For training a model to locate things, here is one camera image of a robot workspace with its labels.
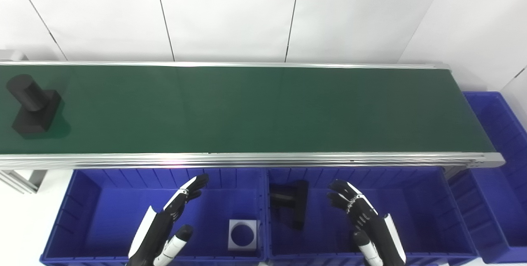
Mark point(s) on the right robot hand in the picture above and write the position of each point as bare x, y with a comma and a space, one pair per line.
376, 229

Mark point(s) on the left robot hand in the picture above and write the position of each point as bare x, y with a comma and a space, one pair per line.
154, 229

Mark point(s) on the black cylinder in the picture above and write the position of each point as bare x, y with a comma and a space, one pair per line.
35, 107
294, 202

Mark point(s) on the blue plastic bin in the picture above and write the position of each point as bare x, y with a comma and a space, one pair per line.
107, 216
494, 183
420, 216

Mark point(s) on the grey square part round hole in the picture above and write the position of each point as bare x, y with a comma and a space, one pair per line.
233, 243

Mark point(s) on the aluminium conveyor leg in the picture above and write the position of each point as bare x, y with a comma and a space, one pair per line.
453, 171
22, 179

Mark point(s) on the green conveyor belt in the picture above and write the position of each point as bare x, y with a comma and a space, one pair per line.
255, 109
263, 159

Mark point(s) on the grey conveyor end housing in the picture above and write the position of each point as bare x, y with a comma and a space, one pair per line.
12, 55

